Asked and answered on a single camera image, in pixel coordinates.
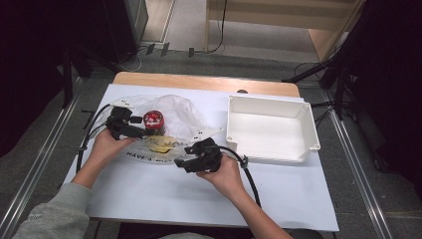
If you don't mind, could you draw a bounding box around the metal floor rail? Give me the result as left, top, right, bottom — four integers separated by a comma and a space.
316, 89, 396, 239
0, 78, 86, 239

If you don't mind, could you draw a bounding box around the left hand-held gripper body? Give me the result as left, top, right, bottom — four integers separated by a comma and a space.
105, 98, 135, 141

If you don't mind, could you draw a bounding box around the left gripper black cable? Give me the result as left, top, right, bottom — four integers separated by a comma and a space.
75, 103, 112, 174

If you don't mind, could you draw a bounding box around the wooden table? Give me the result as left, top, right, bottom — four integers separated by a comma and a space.
112, 71, 302, 99

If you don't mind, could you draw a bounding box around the black metal stand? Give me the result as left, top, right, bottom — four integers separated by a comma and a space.
281, 49, 354, 120

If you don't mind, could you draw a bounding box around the white plastic bin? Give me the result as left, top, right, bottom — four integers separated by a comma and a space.
225, 94, 321, 164

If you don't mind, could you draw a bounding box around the light wooden shelf unit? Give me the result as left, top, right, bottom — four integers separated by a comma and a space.
204, 0, 367, 64

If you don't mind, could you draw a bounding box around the dark cabinet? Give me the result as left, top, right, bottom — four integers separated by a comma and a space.
101, 0, 149, 65

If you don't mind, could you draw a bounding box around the person's left hand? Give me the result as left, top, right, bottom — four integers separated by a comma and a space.
89, 127, 134, 167

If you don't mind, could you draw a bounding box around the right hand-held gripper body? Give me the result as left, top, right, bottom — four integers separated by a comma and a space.
183, 126, 224, 174

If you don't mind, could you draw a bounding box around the black curtain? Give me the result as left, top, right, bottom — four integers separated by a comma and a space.
341, 0, 422, 200
0, 0, 110, 158

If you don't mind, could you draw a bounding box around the red-lidded jar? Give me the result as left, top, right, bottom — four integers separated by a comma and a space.
142, 110, 166, 135

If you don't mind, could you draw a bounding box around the black floor cable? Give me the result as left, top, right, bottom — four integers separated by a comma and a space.
208, 0, 229, 55

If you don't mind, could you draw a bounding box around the clear plastic bag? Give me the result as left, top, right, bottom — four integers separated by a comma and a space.
89, 94, 224, 165

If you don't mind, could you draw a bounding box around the white table cover sheet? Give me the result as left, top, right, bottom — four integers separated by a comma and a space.
63, 83, 340, 233

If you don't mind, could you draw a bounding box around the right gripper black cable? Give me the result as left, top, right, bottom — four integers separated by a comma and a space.
217, 144, 263, 209

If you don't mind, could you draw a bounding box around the person's right hand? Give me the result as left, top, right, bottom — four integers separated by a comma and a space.
196, 153, 247, 200

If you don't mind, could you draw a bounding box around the grey sweatshirt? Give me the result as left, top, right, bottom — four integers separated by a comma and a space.
12, 182, 215, 239

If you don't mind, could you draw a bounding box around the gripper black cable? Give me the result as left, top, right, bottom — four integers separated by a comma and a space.
75, 103, 112, 174
217, 144, 263, 209

